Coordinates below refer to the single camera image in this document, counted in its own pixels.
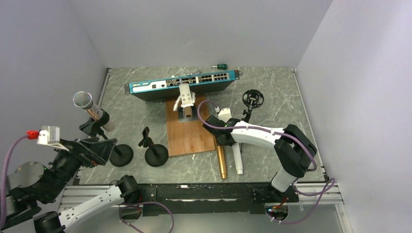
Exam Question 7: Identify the blue network switch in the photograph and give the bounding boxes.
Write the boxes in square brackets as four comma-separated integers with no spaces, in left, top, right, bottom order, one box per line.
[124,70,242,101]

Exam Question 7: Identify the black tripod shock-mount stand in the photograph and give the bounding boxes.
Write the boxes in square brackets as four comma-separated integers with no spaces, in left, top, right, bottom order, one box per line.
[242,89,264,123]

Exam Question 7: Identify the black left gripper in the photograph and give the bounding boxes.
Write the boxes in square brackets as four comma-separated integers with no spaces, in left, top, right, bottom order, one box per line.
[42,136,118,201]

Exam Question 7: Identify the wooden board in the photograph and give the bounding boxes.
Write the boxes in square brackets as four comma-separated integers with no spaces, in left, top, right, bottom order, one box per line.
[165,98,215,157]

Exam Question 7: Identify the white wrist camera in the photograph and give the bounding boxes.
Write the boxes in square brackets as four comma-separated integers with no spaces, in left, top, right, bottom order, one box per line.
[215,107,232,122]
[26,126,69,151]

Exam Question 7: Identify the glitter mesh-head microphone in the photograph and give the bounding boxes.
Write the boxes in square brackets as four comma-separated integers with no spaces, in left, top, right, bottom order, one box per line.
[72,91,115,132]

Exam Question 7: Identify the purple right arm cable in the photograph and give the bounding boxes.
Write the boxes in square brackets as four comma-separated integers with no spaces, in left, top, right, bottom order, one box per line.
[196,99,336,225]

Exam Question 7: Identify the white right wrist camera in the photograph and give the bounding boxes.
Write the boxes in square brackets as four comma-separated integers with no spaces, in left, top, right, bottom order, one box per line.
[215,107,232,122]

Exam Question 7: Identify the black round-base stand with clip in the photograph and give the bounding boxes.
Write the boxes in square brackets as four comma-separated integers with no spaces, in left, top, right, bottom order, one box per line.
[138,127,169,167]

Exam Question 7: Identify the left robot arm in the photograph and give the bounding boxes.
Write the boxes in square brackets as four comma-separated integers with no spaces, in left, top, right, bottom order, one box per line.
[0,138,141,233]

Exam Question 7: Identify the gold microphone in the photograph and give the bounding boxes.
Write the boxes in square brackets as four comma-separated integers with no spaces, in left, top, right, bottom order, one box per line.
[214,140,227,180]

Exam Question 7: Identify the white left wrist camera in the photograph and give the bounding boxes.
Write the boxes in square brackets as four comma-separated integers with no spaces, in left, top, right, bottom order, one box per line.
[26,126,69,151]

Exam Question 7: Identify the green-handled screwdriver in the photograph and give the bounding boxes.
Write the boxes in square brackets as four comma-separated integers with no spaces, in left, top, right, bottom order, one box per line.
[212,64,228,70]

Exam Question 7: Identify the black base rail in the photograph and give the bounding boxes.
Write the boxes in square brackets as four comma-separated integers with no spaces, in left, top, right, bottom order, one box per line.
[125,182,299,216]

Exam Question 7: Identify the white microphone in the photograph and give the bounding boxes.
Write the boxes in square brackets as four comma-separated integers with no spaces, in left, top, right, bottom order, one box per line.
[232,143,243,175]

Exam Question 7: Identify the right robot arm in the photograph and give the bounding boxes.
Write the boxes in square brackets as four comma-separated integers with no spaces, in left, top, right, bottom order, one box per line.
[202,116,318,201]

